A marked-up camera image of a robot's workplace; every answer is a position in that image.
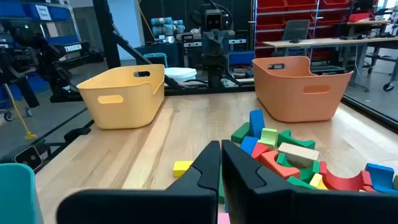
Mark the wooden desk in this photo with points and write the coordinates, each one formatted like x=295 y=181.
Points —
x=326 y=42

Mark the grey office chair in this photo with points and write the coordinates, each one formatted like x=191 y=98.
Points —
x=295 y=29

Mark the teal plastic bin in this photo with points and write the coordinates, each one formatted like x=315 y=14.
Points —
x=15 y=199

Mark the natural wood block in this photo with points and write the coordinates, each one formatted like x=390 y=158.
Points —
x=298 y=154

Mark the background black robot arm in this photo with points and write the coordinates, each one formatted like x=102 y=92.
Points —
x=71 y=48

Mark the pink block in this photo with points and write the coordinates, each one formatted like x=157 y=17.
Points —
x=224 y=218

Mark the blue trapezoid block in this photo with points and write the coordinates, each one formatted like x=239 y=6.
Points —
x=257 y=123

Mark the blue crate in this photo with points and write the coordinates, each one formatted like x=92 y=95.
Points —
x=241 y=57

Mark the light green arch block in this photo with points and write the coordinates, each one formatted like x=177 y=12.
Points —
x=268 y=137

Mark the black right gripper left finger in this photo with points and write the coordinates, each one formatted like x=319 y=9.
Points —
x=140 y=208

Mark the dark green arch block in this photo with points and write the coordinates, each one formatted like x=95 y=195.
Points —
x=306 y=174
x=295 y=141

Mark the red arch block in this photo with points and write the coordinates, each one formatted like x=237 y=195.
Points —
x=342 y=183

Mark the white bucket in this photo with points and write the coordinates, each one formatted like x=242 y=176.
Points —
x=180 y=74

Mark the orange plastic bin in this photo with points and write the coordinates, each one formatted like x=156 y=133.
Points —
x=295 y=93

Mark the table-level camera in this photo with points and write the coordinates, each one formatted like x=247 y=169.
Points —
x=28 y=158

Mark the yellow mop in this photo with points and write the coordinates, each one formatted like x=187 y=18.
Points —
x=30 y=135

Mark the green wedge block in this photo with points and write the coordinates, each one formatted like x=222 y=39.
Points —
x=298 y=183

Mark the yellow long block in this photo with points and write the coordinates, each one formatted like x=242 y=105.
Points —
x=182 y=168

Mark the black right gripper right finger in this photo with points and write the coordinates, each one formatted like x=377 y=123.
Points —
x=311 y=208

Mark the yellow plastic bin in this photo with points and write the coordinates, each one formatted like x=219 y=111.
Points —
x=124 y=105

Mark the blue bin shelving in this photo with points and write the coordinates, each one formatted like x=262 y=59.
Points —
x=18 y=9

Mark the red bin shelving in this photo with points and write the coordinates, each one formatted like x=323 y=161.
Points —
x=270 y=9

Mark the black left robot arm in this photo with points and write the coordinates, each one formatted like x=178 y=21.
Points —
x=214 y=74

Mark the orange arch block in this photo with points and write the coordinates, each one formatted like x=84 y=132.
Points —
x=276 y=166

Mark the small yellow block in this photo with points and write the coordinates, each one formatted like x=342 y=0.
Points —
x=317 y=182

